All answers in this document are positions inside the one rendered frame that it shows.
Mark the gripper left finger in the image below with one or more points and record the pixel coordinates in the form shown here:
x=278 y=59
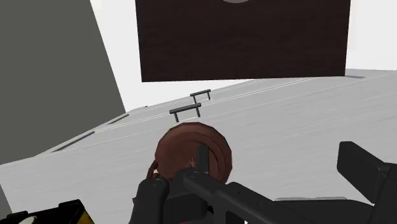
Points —
x=217 y=198

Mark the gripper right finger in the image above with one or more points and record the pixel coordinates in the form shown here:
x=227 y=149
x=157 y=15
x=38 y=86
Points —
x=372 y=173

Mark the brown mug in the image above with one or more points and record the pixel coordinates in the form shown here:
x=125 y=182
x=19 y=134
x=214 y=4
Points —
x=180 y=149

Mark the grey chest of drawers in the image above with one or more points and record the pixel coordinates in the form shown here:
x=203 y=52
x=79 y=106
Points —
x=294 y=130

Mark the black and yellow box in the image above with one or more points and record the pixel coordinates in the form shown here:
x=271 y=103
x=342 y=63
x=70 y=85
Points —
x=59 y=214

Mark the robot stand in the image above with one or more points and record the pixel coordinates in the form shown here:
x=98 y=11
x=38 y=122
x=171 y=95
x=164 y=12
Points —
x=242 y=40

